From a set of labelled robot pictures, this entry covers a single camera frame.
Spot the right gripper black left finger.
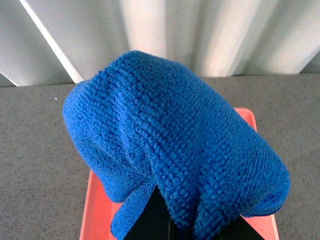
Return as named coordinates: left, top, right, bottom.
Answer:
left=124, top=187, right=180, bottom=240

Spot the white pleated curtain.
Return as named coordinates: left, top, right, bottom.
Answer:
left=0, top=0, right=320, bottom=87

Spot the pink plastic bin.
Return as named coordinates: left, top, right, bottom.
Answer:
left=79, top=107, right=280, bottom=240

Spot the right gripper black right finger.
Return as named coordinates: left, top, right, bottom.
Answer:
left=219, top=216, right=264, bottom=240

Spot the blue microfiber cloth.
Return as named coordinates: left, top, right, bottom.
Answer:
left=62, top=51, right=291, bottom=240

